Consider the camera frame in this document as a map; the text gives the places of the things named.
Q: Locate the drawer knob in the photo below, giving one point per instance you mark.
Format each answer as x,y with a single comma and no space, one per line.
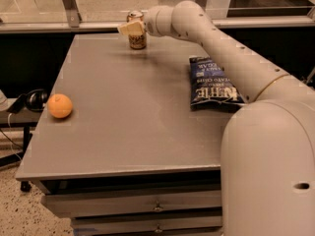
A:
158,230
158,208

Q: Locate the upper drawer knob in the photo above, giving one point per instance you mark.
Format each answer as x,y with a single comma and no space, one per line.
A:
158,208

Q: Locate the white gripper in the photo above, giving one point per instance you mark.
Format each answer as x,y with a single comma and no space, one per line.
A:
152,22

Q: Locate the low black side table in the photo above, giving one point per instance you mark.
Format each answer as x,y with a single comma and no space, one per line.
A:
16,133

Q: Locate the grey drawer cabinet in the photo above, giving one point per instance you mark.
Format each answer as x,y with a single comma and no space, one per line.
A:
132,141

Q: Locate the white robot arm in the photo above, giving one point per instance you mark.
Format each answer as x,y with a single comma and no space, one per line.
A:
267,159

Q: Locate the lower drawer knob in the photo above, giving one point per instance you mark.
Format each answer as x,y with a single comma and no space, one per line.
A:
158,230

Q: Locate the blue kettle chips bag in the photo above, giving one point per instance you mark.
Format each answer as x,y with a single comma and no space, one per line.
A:
210,84

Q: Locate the orange patterned drink can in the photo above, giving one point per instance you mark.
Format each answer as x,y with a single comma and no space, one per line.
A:
136,41

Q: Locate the left metal railing bracket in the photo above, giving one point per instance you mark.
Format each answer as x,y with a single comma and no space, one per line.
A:
72,13

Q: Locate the black headphones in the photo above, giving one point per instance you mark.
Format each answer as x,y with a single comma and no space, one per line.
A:
33,101

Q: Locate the orange fruit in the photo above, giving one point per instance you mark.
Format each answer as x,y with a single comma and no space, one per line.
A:
59,105

